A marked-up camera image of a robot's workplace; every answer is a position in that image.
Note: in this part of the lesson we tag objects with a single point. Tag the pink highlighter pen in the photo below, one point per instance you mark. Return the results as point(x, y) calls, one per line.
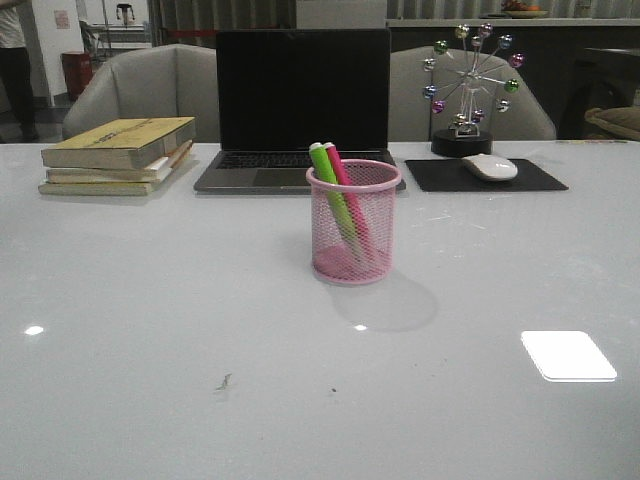
point(351, 200)

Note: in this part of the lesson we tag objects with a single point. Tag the green highlighter pen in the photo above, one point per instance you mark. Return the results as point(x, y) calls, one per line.
point(324, 172)

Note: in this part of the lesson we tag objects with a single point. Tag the pink mesh pen holder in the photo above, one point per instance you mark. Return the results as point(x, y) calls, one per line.
point(375, 184)

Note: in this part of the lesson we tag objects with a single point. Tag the black mouse pad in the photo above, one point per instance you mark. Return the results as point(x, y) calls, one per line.
point(450, 175)

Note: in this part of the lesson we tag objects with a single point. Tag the dark grey laptop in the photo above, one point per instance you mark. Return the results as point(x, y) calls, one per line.
point(280, 90)

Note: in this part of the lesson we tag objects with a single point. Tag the middle white book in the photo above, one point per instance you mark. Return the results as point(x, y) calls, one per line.
point(155, 172)

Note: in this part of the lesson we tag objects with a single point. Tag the white computer mouse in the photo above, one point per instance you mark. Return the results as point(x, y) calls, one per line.
point(490, 167)

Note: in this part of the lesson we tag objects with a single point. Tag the right grey armchair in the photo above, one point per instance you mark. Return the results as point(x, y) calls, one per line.
point(517, 116)

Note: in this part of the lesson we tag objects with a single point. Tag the grey armchair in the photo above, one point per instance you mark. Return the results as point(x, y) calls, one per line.
point(517, 116)
point(165, 81)

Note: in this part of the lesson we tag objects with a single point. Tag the ferris wheel desk ornament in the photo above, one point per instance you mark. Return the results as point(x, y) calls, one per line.
point(464, 135)

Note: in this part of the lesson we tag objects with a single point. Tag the left grey armchair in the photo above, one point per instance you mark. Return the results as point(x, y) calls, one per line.
point(165, 81)

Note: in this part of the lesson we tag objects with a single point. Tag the top yellow book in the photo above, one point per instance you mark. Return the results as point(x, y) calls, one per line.
point(129, 144)

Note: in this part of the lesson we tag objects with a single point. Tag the bottom beige book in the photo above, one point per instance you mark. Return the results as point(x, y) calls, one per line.
point(99, 189)

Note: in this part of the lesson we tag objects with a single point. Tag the red trash bin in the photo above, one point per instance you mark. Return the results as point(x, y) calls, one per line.
point(77, 69)

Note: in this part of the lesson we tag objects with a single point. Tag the fruit bowl on counter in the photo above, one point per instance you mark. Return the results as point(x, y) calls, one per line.
point(522, 10)

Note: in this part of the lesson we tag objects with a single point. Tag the standing person in background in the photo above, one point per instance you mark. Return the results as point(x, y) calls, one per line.
point(16, 70)

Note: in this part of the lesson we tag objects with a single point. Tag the beige cushion far right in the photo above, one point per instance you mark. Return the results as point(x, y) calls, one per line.
point(614, 123)

